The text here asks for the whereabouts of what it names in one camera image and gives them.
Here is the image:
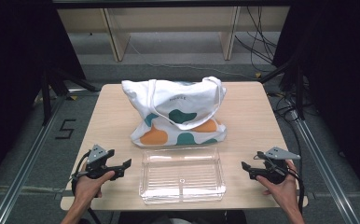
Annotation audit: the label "light wooden desk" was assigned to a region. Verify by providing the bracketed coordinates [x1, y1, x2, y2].
[56, 6, 291, 63]

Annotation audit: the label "person's left hand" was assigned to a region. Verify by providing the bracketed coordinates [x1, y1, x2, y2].
[73, 170, 117, 206]

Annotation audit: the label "thin white floor cable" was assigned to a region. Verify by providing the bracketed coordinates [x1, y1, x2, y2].
[127, 39, 258, 79]

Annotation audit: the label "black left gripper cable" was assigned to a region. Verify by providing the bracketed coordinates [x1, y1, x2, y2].
[71, 151, 103, 224]

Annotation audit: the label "clear plastic tray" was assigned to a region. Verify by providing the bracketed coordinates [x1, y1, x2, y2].
[138, 147, 227, 205]

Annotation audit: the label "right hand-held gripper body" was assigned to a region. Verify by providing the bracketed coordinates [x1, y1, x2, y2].
[261, 147, 302, 185]

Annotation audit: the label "black metal stand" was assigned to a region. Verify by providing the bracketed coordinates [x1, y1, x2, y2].
[40, 65, 99, 126]
[258, 55, 307, 121]

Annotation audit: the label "bundle of black floor cables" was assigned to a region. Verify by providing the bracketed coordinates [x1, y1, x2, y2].
[233, 6, 279, 73]

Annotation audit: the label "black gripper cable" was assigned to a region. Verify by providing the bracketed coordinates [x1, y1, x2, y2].
[288, 169, 306, 217]
[71, 151, 103, 224]

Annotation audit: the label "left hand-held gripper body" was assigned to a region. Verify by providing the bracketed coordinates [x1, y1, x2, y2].
[84, 144, 112, 181]

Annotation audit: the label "person's right hand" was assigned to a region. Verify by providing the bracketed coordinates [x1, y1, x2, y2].
[256, 160, 300, 215]

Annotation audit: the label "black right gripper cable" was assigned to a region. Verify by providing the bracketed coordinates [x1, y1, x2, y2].
[288, 169, 306, 217]

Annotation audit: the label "black curtain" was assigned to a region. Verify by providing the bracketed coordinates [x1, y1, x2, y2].
[0, 0, 88, 194]
[272, 0, 360, 200]

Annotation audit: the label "aluminium floor rail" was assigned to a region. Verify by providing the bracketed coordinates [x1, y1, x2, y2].
[288, 108, 360, 224]
[0, 95, 69, 224]

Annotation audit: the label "white tote bag coloured blobs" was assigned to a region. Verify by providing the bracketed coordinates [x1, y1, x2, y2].
[120, 76, 228, 147]

